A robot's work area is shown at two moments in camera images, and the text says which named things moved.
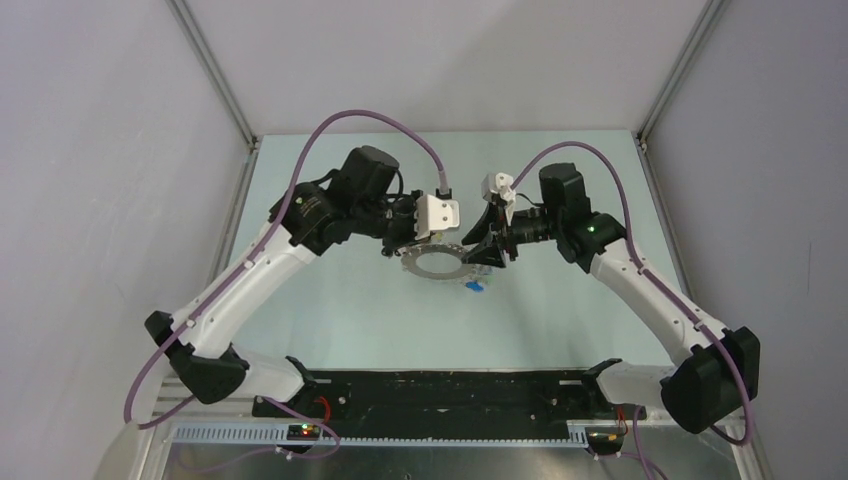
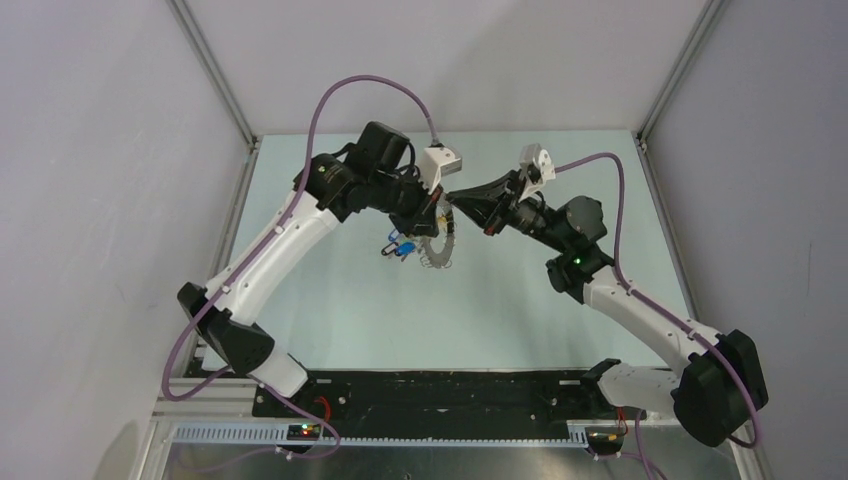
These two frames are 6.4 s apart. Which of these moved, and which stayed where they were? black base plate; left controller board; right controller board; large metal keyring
Moved: large metal keyring
Stayed: black base plate; right controller board; left controller board
